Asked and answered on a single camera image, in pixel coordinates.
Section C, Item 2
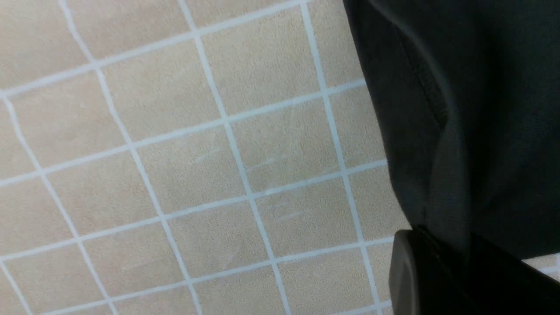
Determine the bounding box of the dark gray long-sleeved shirt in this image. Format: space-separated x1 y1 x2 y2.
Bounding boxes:
343 0 560 259

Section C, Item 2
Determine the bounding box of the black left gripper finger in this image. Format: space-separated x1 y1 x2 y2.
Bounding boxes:
388 228 560 315

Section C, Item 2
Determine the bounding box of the beige checkered tablecloth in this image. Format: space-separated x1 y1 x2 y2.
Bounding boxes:
0 0 560 315

